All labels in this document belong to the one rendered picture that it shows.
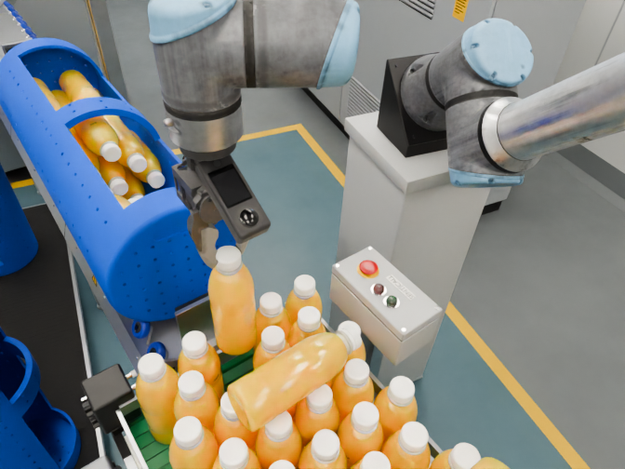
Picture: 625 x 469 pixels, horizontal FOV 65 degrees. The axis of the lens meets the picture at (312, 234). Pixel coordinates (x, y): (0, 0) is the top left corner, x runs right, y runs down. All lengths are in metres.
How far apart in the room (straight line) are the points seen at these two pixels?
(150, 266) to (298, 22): 0.56
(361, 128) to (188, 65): 0.88
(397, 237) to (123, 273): 0.72
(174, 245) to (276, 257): 1.59
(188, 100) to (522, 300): 2.20
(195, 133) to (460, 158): 0.64
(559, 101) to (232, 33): 0.56
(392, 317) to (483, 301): 1.63
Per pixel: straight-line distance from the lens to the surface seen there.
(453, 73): 1.13
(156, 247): 0.93
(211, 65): 0.54
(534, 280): 2.70
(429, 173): 1.24
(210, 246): 0.71
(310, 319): 0.86
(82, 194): 1.04
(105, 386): 0.97
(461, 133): 1.08
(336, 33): 0.54
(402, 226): 1.31
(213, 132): 0.58
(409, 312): 0.91
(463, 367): 2.24
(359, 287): 0.93
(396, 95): 1.28
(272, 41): 0.54
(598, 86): 0.87
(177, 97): 0.57
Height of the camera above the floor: 1.80
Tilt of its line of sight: 43 degrees down
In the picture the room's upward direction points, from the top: 3 degrees clockwise
